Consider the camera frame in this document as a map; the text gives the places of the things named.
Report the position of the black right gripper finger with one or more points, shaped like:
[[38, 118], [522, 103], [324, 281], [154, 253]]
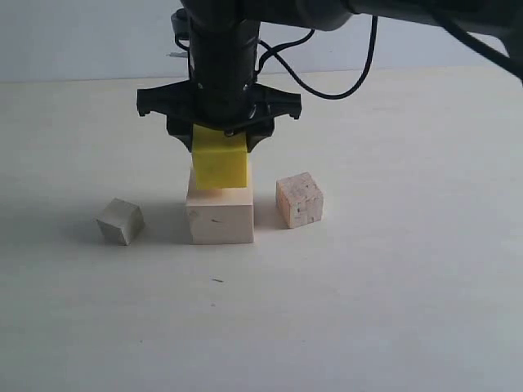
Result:
[[181, 130], [257, 132]]

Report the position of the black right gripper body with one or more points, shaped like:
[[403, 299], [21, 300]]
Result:
[[221, 92]]

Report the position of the yellow cube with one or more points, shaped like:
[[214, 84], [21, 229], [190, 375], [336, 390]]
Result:
[[219, 161]]

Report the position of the medium knotty wooden cube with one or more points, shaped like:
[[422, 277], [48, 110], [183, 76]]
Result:
[[299, 199]]

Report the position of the large pale wooden cube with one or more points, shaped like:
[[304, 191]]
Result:
[[220, 216]]

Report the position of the small pale wooden cube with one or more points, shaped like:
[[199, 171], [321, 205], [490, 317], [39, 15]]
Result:
[[120, 222]]

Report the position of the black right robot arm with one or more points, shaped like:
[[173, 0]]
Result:
[[492, 29]]

